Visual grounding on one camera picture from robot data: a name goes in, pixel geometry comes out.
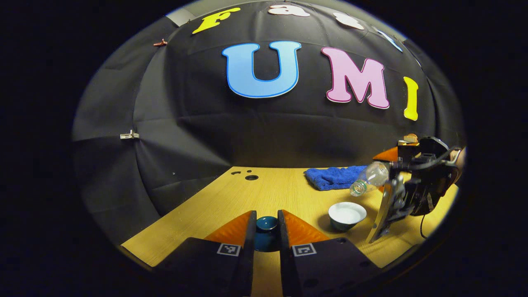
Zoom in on clear plastic water bottle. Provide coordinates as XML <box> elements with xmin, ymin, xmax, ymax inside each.
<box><xmin>350</xmin><ymin>162</ymin><xmax>390</xmax><ymax>197</ymax></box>

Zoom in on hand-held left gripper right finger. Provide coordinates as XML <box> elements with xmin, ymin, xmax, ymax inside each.
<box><xmin>277</xmin><ymin>210</ymin><xmax>382</xmax><ymax>297</ymax></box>

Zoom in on teal teacup lid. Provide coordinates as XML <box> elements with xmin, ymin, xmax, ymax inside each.
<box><xmin>255</xmin><ymin>216</ymin><xmax>280</xmax><ymax>252</ymax></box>

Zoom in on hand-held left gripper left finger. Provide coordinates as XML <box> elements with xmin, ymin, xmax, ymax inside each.
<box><xmin>153</xmin><ymin>210</ymin><xmax>257</xmax><ymax>297</ymax></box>

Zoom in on blue towel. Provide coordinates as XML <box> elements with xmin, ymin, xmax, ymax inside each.
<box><xmin>304</xmin><ymin>165</ymin><xmax>370</xmax><ymax>191</ymax></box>

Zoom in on black backdrop cloth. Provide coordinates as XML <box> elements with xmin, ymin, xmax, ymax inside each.
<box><xmin>71</xmin><ymin>0</ymin><xmax>467</xmax><ymax>244</ymax></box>

